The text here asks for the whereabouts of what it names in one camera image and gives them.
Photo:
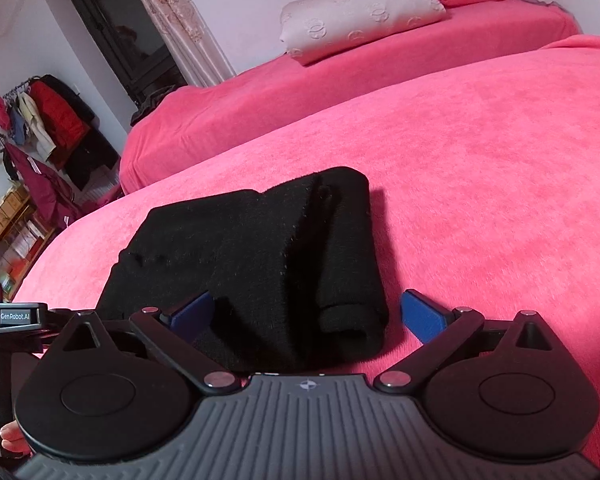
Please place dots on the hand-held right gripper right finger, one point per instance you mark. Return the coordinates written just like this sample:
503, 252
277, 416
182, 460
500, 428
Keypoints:
422, 317

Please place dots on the rack of hanging clothes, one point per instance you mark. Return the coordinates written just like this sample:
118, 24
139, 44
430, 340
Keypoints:
92, 155

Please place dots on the blue garment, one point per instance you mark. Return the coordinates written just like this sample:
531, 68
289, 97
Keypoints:
21, 122

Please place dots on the beige lace curtain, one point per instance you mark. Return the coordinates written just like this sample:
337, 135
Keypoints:
180, 15

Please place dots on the maroon jacket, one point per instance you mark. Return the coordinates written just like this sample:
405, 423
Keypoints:
42, 185

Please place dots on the pink fleece blanket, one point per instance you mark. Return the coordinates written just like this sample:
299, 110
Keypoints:
480, 160

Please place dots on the black knit pants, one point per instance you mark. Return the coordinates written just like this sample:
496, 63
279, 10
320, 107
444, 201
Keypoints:
255, 260

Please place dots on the pink covered bed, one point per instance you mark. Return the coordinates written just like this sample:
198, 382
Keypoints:
305, 95

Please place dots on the white embroidered pillow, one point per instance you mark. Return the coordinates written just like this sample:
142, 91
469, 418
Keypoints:
360, 15

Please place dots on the dark crumpled cloth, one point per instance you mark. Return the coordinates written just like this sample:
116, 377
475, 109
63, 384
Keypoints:
150, 105

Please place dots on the person's left hand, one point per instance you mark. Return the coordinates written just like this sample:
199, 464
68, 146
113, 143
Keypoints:
15, 437

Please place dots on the wooden shelf with boxes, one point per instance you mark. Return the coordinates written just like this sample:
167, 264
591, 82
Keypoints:
10, 240

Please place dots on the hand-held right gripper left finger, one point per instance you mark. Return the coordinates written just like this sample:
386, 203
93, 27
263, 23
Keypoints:
192, 312

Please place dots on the red jacket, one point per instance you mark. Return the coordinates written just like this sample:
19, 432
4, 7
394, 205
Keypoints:
60, 120

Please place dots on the cream shirt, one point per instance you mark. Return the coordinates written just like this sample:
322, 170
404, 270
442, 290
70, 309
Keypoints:
35, 125

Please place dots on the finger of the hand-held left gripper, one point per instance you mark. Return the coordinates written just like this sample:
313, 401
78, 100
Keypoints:
57, 321

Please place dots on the dark framed window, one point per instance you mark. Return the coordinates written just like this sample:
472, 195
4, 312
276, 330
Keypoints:
125, 25

